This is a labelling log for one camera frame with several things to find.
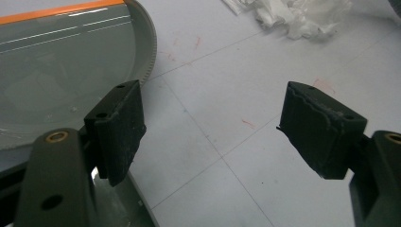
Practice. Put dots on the pile of white paper scraps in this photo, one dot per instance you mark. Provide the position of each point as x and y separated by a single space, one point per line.
296 15

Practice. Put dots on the grey dustpan with orange edge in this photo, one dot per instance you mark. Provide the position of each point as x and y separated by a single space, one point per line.
63 69

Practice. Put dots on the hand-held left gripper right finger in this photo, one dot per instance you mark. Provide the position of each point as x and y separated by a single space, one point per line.
318 135

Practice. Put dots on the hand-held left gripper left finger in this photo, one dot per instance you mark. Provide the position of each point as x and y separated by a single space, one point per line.
118 132

